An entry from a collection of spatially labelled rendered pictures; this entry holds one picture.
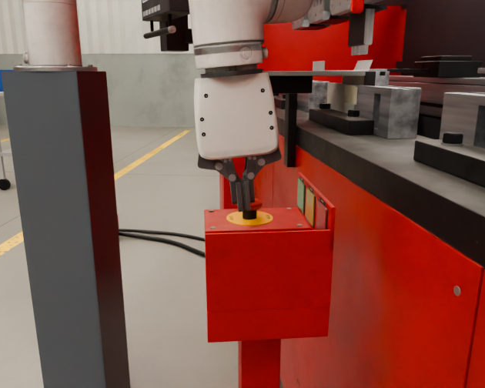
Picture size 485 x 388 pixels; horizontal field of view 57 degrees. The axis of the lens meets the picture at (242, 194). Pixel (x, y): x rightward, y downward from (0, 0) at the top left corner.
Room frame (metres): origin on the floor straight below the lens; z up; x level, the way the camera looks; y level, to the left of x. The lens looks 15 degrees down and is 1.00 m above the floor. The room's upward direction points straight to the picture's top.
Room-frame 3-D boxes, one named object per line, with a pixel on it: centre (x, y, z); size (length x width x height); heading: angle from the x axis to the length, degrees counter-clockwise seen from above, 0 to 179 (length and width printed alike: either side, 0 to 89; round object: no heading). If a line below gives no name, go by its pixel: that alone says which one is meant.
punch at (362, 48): (1.11, -0.27, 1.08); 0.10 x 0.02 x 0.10; 7
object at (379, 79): (1.07, -0.28, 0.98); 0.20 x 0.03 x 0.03; 7
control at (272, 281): (0.62, -0.03, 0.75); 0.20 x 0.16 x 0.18; 5
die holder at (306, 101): (1.65, -0.20, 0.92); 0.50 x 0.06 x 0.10; 7
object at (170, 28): (2.27, 0.40, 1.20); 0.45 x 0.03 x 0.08; 26
